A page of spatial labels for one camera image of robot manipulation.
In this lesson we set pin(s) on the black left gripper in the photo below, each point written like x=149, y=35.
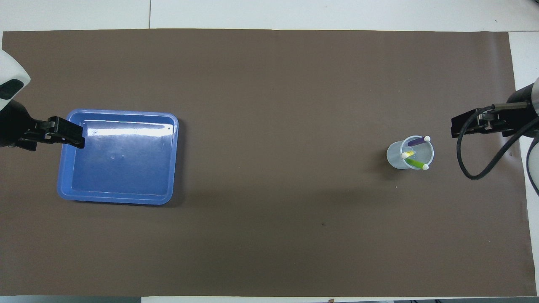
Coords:
x=17, y=126

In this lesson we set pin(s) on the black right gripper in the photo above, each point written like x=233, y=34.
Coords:
x=520, y=120

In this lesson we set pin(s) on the purple pen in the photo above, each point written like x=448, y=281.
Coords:
x=417, y=142

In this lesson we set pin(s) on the green pen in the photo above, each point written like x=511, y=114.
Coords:
x=416, y=163

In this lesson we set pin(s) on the yellow pen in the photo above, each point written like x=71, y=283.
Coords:
x=407, y=155

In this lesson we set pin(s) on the blue plastic tray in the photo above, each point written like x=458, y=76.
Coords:
x=122, y=168

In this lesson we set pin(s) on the translucent plastic cup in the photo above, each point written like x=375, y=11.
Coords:
x=396, y=158

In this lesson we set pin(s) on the brown table mat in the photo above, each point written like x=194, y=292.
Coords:
x=273, y=105

